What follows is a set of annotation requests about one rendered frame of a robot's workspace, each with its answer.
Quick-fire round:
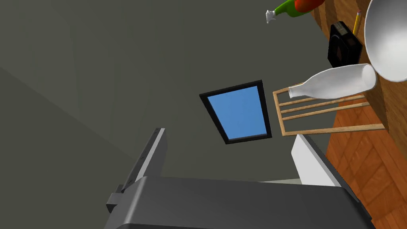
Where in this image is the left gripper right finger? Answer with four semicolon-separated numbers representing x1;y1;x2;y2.
291;134;360;202

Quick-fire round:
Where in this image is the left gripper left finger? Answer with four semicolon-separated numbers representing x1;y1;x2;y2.
121;128;168;193

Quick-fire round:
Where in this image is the light wooden chair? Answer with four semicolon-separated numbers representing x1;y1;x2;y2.
272;82;386;137

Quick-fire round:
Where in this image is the white bottle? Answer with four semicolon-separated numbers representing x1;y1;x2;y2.
288;63;378;100

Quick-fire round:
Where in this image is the black framed blue window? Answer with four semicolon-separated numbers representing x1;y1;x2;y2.
199;80;273;145

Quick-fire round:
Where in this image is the brown wooden table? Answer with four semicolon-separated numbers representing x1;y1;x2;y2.
310;0;407;159

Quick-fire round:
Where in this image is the black box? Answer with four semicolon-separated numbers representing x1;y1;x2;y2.
327;21;363;68

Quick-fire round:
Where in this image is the yellow pencil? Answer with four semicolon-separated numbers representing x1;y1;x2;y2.
353;10;362;36

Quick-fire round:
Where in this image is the white bowl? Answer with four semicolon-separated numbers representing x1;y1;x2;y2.
364;0;407;83

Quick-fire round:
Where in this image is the green spray bottle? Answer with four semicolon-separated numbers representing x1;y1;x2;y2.
266;0;314;24

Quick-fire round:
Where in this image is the red apple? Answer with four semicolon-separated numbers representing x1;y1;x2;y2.
294;0;326;13

